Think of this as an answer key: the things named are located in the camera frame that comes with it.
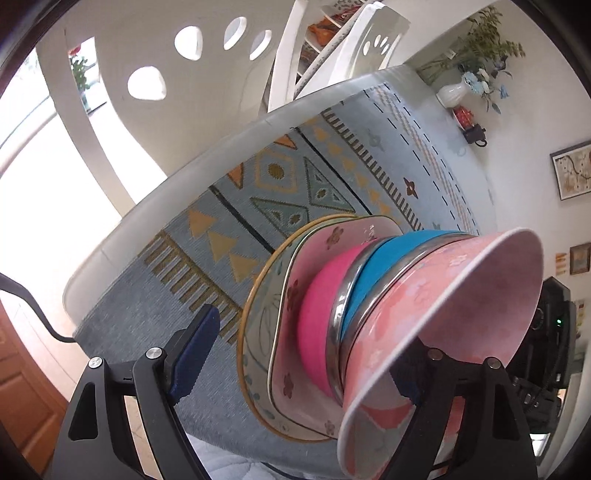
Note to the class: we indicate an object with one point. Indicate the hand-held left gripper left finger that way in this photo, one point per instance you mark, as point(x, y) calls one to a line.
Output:
point(194, 355)

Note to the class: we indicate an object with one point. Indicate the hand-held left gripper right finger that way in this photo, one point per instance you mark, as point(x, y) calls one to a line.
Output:
point(408, 383)

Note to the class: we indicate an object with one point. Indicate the cream plate with yellow rim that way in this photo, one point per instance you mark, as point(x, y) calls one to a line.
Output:
point(256, 332)

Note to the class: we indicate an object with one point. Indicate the pink floral bowl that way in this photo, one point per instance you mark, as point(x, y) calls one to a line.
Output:
point(485, 300)

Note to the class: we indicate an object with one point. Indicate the blue bowl with steel rim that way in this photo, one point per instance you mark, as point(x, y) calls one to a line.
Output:
point(388, 272)

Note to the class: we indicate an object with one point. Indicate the magenta bowl with steel rim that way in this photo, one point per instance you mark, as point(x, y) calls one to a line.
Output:
point(318, 314)

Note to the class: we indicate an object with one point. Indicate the pink square floral plate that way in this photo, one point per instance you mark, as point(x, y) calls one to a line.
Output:
point(323, 244)

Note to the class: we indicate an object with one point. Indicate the white quilted cloth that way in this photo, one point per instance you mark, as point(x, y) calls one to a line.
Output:
point(231, 464)

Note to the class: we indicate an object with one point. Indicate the framed map picture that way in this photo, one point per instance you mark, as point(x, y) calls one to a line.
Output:
point(575, 170)

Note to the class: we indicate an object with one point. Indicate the wooden door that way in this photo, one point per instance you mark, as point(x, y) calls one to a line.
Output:
point(27, 392)

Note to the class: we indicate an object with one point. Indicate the blue woven patterned table mat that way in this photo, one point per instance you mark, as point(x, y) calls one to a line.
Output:
point(277, 175)

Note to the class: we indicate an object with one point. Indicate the dark brown lidded mug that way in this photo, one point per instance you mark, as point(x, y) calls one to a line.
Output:
point(474, 134)

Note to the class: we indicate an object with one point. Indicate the red lidded teacup with saucer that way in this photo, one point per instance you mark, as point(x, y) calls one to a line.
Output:
point(463, 116)

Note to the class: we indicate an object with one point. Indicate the blue artificial flowers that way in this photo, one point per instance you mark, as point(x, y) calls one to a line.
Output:
point(482, 83)

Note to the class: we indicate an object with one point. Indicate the white ceramic vase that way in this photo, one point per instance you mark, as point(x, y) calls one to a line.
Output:
point(450, 94)

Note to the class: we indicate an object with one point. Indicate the white dining chair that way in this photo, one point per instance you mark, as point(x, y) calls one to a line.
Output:
point(369, 41)
point(221, 87)

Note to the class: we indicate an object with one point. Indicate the glass vase with green plant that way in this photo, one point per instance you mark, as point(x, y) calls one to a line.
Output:
point(485, 41)

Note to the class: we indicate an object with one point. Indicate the small framed wall picture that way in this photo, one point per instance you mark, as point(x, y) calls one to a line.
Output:
point(581, 259)

